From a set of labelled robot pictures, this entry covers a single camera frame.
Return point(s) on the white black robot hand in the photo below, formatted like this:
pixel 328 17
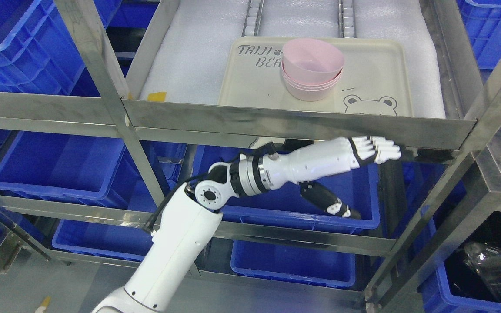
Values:
pixel 306 165

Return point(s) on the pink plastic bowl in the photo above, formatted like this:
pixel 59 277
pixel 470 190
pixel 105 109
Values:
pixel 311 61

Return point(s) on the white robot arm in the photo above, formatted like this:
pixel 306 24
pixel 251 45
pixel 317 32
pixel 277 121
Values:
pixel 188 223

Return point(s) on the steel shelf rack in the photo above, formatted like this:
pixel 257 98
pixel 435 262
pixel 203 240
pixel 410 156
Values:
pixel 473 119

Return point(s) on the blue bin middle shelf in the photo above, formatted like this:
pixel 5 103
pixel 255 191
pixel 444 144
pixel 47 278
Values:
pixel 287 208

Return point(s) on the blue bin shelf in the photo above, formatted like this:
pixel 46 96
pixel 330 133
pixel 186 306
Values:
pixel 58 166
pixel 287 208
pixel 293 264

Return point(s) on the stack of pink bowls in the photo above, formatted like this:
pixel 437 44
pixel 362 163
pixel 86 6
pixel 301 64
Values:
pixel 309 93

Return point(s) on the blue bin lower shelf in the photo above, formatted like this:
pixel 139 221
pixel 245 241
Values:
pixel 293 264

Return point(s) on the blue bin left shelf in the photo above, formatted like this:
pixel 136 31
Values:
pixel 58 166

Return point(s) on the cream bear tray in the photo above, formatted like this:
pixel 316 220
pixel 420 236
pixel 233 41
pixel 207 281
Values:
pixel 373 81

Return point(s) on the white foam mat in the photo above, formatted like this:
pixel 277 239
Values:
pixel 190 62

